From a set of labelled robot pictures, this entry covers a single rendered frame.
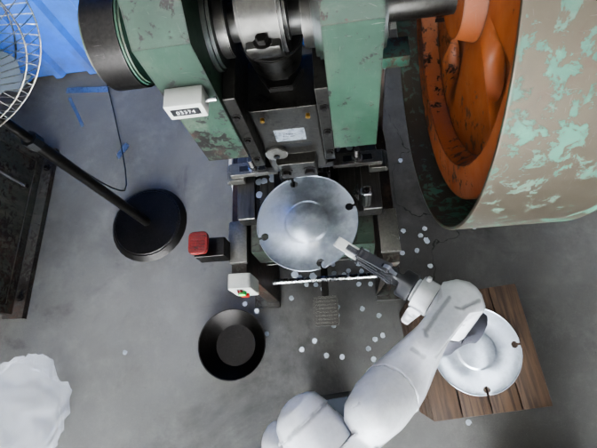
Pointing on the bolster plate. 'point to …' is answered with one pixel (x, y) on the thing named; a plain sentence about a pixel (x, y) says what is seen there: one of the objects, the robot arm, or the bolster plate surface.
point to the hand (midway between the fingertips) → (346, 248)
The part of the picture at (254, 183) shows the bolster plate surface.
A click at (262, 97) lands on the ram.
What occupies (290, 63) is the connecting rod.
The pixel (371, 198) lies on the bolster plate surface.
